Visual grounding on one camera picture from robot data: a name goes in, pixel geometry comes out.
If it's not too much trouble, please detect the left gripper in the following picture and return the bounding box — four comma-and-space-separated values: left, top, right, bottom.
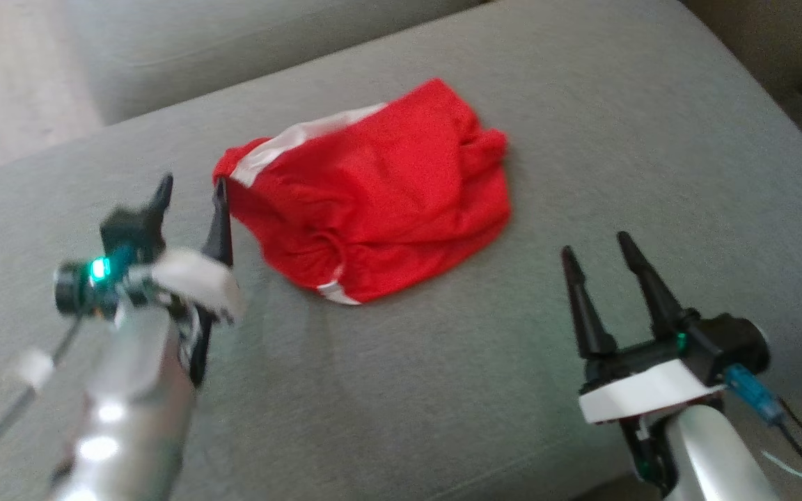
98, 173, 245, 388

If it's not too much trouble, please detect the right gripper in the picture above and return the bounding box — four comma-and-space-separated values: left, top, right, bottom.
560, 231, 723, 498

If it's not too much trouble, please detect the blue cable connector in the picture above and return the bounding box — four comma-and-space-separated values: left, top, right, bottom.
725, 363, 788, 425

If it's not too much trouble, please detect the grey sofa seat cushion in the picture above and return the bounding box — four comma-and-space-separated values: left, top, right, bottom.
0, 0, 802, 501

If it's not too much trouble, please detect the red and white garment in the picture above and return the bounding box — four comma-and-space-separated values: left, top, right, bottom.
212, 78, 513, 307

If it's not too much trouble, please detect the thin teal cable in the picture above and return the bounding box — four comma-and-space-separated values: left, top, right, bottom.
762, 450, 802, 481

